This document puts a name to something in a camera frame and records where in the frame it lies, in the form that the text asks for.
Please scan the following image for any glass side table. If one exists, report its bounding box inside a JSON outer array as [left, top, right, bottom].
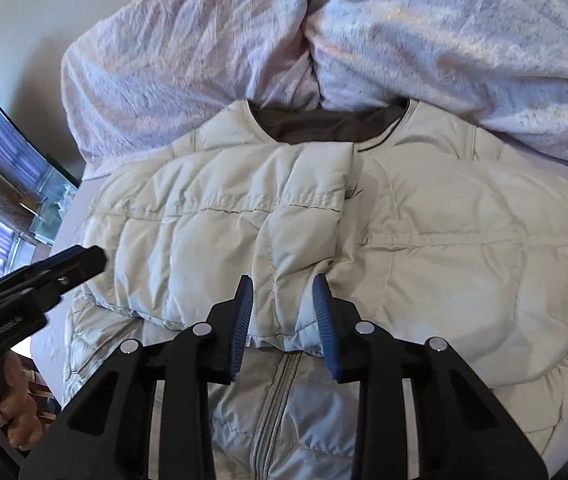
[[11, 170, 82, 248]]

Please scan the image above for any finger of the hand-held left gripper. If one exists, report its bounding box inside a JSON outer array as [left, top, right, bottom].
[[29, 245, 108, 306]]

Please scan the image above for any person's left hand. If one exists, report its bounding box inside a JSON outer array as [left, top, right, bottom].
[[0, 350, 56, 453]]

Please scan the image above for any pink crumpled duvet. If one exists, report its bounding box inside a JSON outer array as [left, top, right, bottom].
[[61, 0, 568, 181]]

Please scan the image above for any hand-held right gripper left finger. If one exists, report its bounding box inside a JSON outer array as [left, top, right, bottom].
[[18, 275, 255, 480]]

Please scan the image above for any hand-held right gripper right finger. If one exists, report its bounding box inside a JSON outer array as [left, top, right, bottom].
[[311, 272, 549, 480]]

